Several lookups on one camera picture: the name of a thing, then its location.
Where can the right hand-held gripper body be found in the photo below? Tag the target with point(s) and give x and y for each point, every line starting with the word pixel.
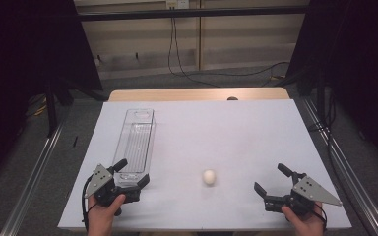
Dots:
pixel 308 191

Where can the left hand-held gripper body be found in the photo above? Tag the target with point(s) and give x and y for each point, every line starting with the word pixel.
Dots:
pixel 103 191

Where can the clear plastic container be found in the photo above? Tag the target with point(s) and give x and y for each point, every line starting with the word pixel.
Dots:
pixel 137 144

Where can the white egg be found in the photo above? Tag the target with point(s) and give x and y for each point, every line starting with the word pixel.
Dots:
pixel 209 177

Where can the person's left hand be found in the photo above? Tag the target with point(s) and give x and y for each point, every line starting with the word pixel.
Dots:
pixel 100 218

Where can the person's right hand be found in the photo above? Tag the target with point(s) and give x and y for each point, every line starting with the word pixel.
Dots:
pixel 306 224

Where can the small black floor object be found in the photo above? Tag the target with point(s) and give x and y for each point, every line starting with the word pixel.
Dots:
pixel 75 141

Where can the white table cover board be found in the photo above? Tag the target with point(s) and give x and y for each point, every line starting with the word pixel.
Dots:
pixel 226 141

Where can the black metal stand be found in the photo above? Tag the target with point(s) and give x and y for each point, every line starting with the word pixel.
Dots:
pixel 321 98
pixel 50 111

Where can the dark round table knob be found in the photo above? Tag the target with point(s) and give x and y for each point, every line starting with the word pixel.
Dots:
pixel 232 98

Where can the dark curtain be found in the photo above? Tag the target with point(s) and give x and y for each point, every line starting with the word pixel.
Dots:
pixel 19 49
pixel 357 49

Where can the black horizontal bar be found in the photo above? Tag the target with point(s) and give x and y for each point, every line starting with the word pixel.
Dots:
pixel 190 13

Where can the aluminium floor rail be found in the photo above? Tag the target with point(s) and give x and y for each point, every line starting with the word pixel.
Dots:
pixel 29 190
pixel 351 183

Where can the small black wall hook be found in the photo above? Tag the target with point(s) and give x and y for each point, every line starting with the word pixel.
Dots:
pixel 98 59
pixel 137 56

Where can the white wall socket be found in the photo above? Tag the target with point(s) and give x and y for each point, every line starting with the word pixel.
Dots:
pixel 177 4

